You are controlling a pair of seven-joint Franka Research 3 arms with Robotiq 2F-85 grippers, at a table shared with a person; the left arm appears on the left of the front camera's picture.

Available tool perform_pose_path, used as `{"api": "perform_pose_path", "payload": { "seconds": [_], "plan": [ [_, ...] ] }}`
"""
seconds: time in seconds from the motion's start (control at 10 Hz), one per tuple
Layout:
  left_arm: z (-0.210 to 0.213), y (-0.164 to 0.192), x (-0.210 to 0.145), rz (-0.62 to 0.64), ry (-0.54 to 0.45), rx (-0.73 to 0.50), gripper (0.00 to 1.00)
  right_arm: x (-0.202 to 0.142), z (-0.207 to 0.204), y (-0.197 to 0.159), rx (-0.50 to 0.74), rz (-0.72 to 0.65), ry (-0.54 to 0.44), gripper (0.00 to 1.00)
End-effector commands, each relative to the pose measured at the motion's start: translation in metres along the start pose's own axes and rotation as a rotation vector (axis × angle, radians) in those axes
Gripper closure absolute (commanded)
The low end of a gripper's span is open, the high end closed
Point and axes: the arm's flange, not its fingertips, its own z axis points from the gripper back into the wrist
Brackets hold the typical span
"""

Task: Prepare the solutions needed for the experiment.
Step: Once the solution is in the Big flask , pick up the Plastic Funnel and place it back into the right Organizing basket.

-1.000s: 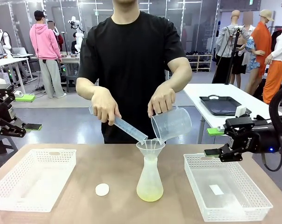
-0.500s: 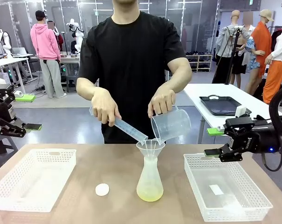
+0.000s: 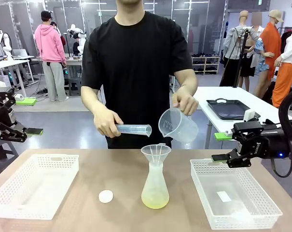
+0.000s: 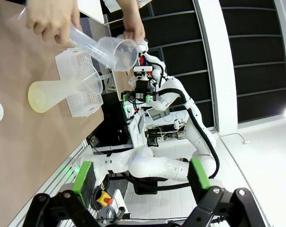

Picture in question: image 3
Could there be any translucent plastic conical flask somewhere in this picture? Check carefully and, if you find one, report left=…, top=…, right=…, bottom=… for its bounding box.
left=141, top=160, right=170, bottom=209

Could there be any person's right hand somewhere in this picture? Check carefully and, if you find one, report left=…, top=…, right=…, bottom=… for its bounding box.
left=93, top=110, right=124, bottom=139

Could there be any clear graduated cylinder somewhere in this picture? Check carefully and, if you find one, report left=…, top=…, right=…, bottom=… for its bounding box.
left=114, top=123, right=153, bottom=138

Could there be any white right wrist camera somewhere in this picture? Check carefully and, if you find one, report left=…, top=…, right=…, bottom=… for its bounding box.
left=244, top=109, right=261, bottom=122

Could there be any mannequin in orange trousers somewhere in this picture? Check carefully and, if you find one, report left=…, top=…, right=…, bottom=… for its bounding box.
left=272, top=26, right=292, bottom=109

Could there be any clear plastic measuring jug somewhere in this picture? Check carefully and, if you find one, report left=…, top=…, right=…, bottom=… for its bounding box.
left=158, top=107, right=199, bottom=144

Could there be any person in black t-shirt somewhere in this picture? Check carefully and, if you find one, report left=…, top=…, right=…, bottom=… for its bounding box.
left=81, top=0, right=199, bottom=150

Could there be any white round flask cap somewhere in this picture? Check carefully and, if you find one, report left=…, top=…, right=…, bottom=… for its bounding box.
left=98, top=189, right=114, bottom=203

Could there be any white paper label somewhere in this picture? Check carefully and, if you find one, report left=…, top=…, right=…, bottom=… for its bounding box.
left=217, top=190, right=232, bottom=203

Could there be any mannequin in orange robe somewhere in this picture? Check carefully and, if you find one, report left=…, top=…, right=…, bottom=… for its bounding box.
left=259, top=9, right=285, bottom=80

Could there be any mannequin in blue patterned dress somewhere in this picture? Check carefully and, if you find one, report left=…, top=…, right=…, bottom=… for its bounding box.
left=250, top=12, right=275, bottom=99

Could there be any black camera tripod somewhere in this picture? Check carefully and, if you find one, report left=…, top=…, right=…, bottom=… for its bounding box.
left=219, top=26, right=251, bottom=88

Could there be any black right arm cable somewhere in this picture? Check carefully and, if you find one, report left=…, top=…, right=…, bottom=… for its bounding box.
left=271, top=87, right=292, bottom=179

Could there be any person's left hand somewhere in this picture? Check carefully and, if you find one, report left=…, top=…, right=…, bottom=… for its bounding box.
left=172, top=89, right=199, bottom=116

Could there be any grey step stool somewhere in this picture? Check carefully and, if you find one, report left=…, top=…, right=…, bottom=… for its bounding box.
left=68, top=77, right=83, bottom=97

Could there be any translucent plastic funnel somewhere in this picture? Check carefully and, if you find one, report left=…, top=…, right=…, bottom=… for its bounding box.
left=140, top=143, right=172, bottom=170

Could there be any white perforated plastic basket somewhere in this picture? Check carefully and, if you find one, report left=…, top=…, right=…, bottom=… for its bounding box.
left=0, top=154, right=80, bottom=220
left=190, top=159, right=283, bottom=231

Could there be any long white desk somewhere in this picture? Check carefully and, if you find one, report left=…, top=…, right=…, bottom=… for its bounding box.
left=0, top=59, right=37, bottom=99

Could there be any person's left forearm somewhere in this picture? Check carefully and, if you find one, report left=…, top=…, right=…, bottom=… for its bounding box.
left=174, top=69, right=199, bottom=97

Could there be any person's right forearm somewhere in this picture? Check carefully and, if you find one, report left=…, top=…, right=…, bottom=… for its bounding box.
left=81, top=86, right=112, bottom=121

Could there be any person in dark red top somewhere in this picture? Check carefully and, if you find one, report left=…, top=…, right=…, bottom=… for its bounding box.
left=50, top=21, right=66, bottom=46

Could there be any white side table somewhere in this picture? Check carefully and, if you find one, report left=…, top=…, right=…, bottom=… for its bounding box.
left=192, top=86, right=292, bottom=150

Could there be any grey plastic stool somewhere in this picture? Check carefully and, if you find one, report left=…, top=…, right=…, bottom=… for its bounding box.
left=0, top=139, right=20, bottom=180

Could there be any grey work desk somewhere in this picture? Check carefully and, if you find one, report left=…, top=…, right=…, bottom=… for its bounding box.
left=63, top=56, right=83, bottom=80

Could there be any mannequin in grey shirt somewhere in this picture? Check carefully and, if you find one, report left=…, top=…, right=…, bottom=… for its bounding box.
left=222, top=10, right=260, bottom=91

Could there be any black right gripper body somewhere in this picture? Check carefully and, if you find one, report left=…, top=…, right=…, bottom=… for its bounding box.
left=251, top=129, right=292, bottom=160

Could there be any wooden shoe rack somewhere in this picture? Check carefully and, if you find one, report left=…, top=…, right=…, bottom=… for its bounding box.
left=191, top=55, right=221, bottom=75

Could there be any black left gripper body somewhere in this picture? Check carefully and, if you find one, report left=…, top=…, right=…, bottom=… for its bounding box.
left=0, top=96, right=16, bottom=131

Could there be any person in pink hoodie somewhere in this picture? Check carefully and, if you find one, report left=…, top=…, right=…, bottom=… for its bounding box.
left=34, top=10, right=70, bottom=102

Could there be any black plastic tray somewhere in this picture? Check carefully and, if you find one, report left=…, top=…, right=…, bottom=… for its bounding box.
left=206, top=98, right=261, bottom=121

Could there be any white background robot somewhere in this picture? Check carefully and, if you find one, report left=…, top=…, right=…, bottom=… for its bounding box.
left=0, top=30, right=13, bottom=60
left=67, top=24, right=86, bottom=54

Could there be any grey laptop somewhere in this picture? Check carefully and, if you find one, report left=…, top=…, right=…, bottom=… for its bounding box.
left=12, top=49, right=28, bottom=58

